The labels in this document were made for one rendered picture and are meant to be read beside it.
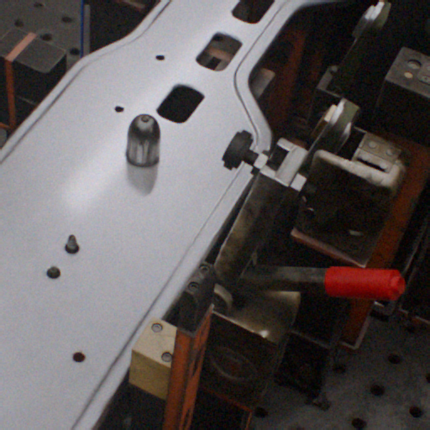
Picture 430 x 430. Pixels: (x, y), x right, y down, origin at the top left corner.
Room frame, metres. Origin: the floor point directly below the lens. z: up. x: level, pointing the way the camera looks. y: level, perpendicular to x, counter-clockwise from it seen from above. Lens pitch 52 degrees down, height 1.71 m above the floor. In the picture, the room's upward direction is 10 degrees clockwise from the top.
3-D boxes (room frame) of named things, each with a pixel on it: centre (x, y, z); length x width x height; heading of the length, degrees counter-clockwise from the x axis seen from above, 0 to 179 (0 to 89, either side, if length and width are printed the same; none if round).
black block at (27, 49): (0.73, 0.22, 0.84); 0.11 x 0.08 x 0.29; 72
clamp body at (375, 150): (0.60, -0.12, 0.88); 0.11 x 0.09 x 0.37; 72
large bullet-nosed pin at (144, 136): (0.61, 0.08, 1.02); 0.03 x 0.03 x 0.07
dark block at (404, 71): (0.65, -0.16, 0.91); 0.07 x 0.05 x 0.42; 72
